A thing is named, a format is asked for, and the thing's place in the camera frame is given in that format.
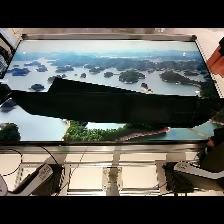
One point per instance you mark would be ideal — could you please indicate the black pants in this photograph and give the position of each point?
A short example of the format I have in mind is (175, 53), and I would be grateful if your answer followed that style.
(110, 106)

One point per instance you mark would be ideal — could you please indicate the orange-brown garment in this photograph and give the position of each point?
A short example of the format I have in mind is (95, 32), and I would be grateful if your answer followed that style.
(217, 61)

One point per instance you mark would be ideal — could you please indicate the silver frame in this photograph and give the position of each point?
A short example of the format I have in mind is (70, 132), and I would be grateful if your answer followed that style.
(113, 156)

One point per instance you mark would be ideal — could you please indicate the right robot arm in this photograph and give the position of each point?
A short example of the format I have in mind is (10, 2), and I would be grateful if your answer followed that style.
(200, 171)

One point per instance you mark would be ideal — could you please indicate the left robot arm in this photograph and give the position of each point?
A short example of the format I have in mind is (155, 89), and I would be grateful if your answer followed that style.
(37, 177)

